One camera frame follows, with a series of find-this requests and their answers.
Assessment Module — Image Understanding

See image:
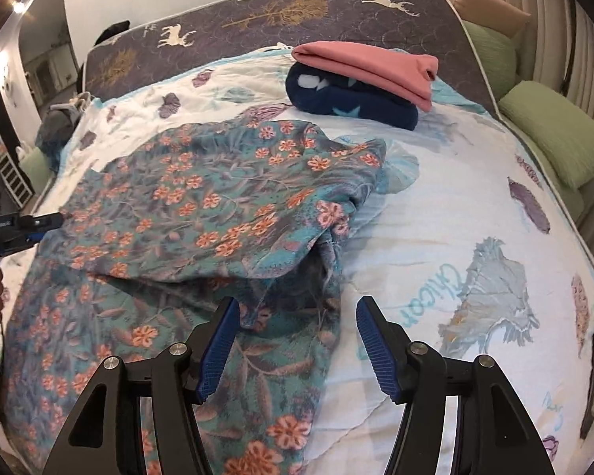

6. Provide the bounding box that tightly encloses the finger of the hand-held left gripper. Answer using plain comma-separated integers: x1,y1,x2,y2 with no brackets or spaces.
22,212,66,232

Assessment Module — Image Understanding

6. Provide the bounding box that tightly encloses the grey clothes heap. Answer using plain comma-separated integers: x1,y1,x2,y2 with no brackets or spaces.
34,91,97,171

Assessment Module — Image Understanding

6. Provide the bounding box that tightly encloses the green pillow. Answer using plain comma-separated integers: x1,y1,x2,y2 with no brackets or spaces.
497,79,594,191
19,151,51,195
463,20,520,100

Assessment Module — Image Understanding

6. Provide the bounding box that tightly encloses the white slatted rack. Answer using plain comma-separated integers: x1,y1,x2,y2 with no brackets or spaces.
0,156,34,201

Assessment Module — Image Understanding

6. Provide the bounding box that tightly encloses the folded pink cloth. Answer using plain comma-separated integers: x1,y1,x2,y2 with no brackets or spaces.
292,40,440,112

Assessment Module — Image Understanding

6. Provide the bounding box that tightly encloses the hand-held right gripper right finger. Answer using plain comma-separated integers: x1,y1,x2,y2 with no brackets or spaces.
355,296,558,475

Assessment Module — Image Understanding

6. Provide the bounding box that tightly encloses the teal floral garment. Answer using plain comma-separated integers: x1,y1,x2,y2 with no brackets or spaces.
0,118,388,475

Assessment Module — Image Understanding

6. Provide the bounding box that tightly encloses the white printed quilt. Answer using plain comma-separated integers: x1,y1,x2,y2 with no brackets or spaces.
0,44,594,475

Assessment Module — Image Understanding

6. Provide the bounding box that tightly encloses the dark patterned blanket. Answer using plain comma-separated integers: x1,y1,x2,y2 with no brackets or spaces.
82,0,501,120

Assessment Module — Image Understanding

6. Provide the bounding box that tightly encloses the beige pillow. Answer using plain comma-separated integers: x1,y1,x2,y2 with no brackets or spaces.
453,0,533,40

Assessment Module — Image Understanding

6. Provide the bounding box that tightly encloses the arched mirror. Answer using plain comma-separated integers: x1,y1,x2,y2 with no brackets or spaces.
17,0,80,110

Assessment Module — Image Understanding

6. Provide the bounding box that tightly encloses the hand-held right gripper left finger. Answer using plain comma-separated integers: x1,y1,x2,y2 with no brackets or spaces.
40,298,242,475

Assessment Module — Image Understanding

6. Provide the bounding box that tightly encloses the black cloth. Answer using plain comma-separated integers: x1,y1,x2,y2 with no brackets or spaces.
96,20,131,46

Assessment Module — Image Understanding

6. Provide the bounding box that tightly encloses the white ribbed headboard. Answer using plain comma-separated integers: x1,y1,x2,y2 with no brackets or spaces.
500,0,594,139

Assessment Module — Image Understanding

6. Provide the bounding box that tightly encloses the navy star fleece cloth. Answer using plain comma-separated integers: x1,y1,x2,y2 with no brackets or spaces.
284,64,421,132

